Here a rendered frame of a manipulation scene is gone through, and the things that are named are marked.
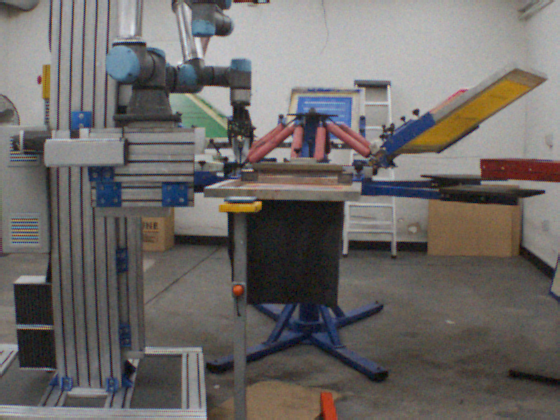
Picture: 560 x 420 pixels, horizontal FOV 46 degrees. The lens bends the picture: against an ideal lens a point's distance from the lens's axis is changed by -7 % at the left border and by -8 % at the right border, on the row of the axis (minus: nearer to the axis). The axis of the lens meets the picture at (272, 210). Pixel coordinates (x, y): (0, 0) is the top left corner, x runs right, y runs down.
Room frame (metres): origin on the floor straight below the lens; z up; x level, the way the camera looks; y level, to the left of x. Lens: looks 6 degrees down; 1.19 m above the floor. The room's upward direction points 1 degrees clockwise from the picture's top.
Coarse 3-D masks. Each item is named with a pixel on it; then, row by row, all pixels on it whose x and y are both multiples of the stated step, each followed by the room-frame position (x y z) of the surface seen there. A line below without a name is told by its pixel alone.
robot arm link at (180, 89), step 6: (216, 0) 2.67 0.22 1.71; (222, 0) 2.68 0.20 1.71; (228, 0) 2.69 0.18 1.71; (222, 6) 2.70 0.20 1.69; (228, 6) 2.71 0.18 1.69; (204, 42) 2.81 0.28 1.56; (204, 48) 2.83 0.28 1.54; (204, 54) 2.86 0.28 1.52; (180, 60) 2.91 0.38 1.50; (174, 66) 2.92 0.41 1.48; (180, 66) 2.88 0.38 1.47; (180, 84) 2.89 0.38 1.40; (180, 90) 2.91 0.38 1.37; (186, 90) 2.93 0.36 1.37; (192, 90) 2.94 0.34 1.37; (198, 90) 2.95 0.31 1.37
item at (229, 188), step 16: (272, 176) 3.39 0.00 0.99; (288, 176) 3.40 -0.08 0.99; (208, 192) 2.66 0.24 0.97; (224, 192) 2.66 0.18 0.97; (240, 192) 2.65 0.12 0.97; (256, 192) 2.64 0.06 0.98; (272, 192) 2.63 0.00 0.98; (288, 192) 2.62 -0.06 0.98; (304, 192) 2.62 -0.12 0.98; (320, 192) 2.61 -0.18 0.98; (336, 192) 2.60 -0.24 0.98; (352, 192) 2.59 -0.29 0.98
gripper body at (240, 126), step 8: (232, 104) 2.42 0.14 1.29; (240, 104) 2.40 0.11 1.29; (248, 104) 2.43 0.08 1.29; (232, 112) 2.40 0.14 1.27; (240, 112) 2.43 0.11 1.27; (232, 120) 2.40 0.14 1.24; (240, 120) 2.40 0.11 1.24; (248, 120) 2.40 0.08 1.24; (232, 128) 2.42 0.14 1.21; (240, 128) 2.40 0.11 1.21; (248, 128) 2.43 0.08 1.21; (232, 136) 2.42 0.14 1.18; (248, 136) 2.42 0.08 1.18
